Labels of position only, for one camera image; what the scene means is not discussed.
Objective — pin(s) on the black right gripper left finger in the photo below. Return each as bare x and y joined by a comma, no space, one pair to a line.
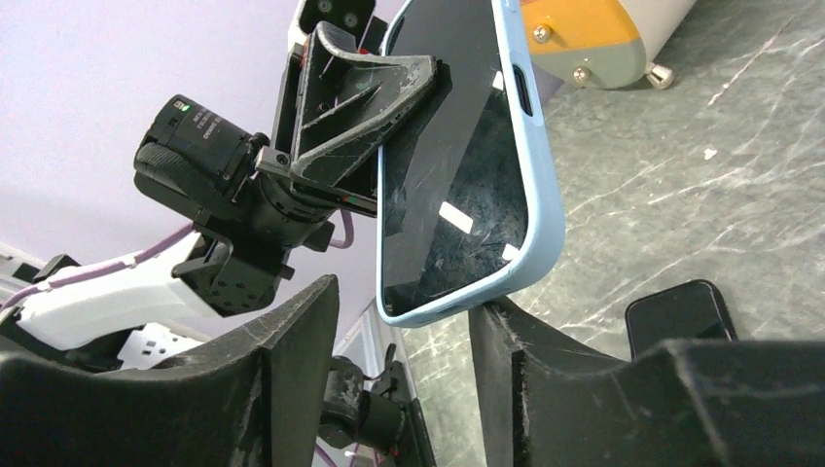
251,397

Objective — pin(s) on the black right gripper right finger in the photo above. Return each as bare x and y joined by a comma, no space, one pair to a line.
548,400

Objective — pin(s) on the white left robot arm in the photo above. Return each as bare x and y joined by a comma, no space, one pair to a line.
250,199

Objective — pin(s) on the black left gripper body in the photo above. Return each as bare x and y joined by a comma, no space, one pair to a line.
291,212

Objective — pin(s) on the black phone on table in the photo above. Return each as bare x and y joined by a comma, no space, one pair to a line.
692,310

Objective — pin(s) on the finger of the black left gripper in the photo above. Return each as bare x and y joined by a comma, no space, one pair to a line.
350,103

